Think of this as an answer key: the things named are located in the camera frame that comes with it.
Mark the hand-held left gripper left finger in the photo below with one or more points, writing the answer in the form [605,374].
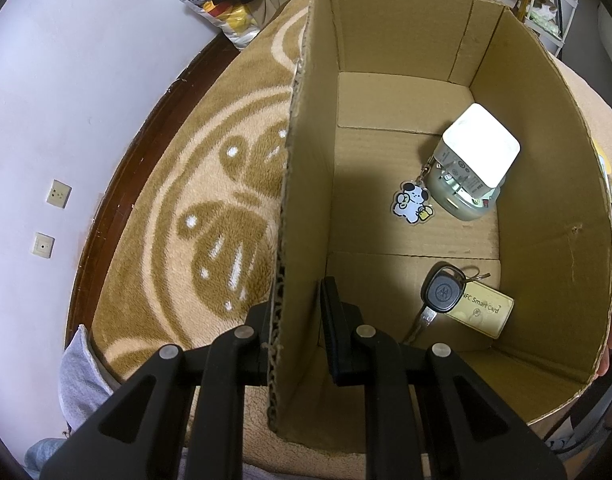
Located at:
[258,340]

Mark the beige smart card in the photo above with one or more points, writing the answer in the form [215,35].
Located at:
[486,310]

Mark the white plug adapter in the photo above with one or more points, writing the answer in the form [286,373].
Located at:
[481,145]

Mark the grey-green round tin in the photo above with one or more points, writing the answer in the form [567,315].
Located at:
[466,212]

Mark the dark wooden bed frame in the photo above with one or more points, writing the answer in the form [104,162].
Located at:
[126,170]

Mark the plastic bag with yellow items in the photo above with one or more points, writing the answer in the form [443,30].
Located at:
[221,10]

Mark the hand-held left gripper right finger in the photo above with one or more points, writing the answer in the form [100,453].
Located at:
[343,345]

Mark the cardboard box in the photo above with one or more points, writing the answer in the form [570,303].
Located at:
[386,35]

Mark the white trolley cart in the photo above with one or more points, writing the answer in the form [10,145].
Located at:
[551,10]

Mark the grey cloth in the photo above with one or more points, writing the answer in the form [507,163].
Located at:
[83,385]

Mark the black car key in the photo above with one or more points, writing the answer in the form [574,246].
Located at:
[441,292]

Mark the wall socket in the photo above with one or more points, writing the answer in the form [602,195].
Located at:
[43,245]
[59,193]

